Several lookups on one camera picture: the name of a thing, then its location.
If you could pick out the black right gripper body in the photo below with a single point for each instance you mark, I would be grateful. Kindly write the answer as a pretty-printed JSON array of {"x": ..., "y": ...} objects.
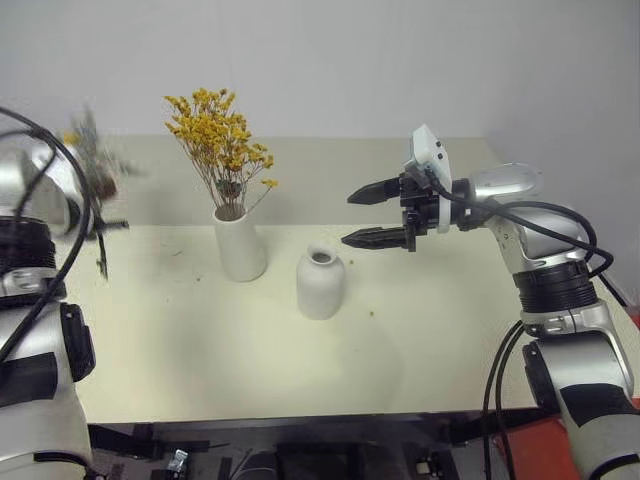
[{"x": 419, "y": 202}]

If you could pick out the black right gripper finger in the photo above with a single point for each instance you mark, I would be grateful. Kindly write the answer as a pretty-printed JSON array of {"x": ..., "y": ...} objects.
[
  {"x": 375, "y": 191},
  {"x": 380, "y": 237}
]

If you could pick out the grey dried flower bouquet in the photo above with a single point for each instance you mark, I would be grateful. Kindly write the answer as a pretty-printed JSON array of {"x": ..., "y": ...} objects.
[{"x": 97, "y": 165}]

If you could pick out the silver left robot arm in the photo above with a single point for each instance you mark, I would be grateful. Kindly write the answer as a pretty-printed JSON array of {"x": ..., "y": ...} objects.
[{"x": 30, "y": 400}]

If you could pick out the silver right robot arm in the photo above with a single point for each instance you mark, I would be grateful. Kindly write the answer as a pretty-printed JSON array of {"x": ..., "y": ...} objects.
[{"x": 542, "y": 242}]

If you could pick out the yellow dried flower bouquet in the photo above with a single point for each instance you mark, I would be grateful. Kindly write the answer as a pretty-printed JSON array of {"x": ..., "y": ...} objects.
[{"x": 220, "y": 135}]

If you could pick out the round narrow-necked white vase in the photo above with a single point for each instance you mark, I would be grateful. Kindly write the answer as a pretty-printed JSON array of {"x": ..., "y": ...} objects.
[{"x": 320, "y": 285}]

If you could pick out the tall tapered white vase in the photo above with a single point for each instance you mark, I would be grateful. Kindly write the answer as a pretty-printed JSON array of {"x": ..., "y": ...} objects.
[{"x": 240, "y": 245}]

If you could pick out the silver metal clamp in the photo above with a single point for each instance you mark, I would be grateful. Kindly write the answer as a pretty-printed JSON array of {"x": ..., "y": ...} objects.
[{"x": 178, "y": 459}]

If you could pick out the red box under table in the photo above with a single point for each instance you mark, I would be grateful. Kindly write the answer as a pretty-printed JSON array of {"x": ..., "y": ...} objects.
[{"x": 545, "y": 450}]

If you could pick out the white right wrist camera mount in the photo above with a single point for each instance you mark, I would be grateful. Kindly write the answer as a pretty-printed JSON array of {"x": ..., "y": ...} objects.
[{"x": 431, "y": 150}]

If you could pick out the black table frame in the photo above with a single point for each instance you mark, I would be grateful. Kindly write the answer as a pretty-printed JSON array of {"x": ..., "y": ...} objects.
[{"x": 310, "y": 435}]

